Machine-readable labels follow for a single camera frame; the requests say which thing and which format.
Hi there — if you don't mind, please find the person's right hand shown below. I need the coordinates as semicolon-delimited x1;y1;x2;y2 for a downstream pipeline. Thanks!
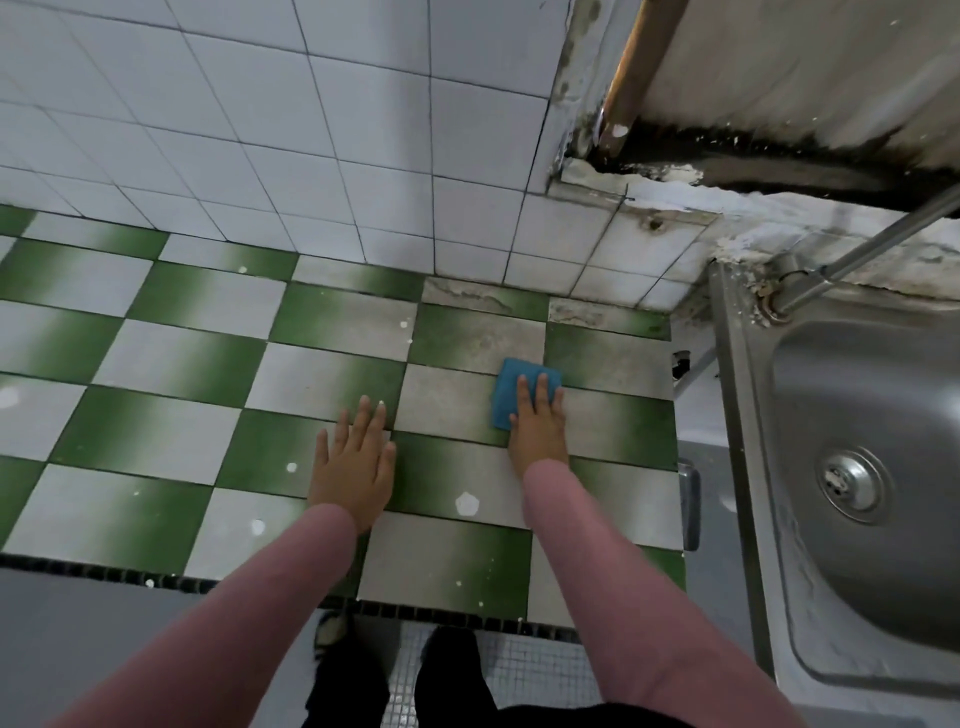
507;372;572;482

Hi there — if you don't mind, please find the person's left hand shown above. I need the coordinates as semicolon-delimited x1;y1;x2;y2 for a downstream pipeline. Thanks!
307;396;399;536

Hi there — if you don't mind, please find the blue cleaning cloth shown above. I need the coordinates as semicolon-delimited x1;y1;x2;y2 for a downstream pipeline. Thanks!
492;357;566;434

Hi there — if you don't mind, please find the person's right forearm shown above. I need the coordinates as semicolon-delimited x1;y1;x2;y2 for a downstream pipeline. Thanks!
522;457;812;728

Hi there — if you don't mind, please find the person's left forearm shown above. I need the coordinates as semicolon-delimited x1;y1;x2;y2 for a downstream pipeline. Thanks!
52;502;362;728

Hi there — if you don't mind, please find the green checkered tile countertop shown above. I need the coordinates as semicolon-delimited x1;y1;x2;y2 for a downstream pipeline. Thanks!
0;202;704;639

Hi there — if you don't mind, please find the person's left leg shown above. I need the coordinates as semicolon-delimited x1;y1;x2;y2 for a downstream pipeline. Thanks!
300;612;404;728

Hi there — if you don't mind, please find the person's leg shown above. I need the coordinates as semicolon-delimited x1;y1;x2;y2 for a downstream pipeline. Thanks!
412;622;519;728
300;612;404;728

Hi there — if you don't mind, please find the person's right leg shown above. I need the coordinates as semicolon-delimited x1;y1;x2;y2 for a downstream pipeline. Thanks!
412;622;519;728

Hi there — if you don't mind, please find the stainless steel sink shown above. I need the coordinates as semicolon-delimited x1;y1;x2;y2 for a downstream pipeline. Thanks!
705;262;960;707

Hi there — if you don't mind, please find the chrome faucet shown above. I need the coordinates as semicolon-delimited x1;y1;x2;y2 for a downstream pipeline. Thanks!
757;183;960;324

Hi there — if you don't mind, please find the weathered wooden board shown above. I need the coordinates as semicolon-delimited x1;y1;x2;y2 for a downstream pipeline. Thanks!
600;0;960;212

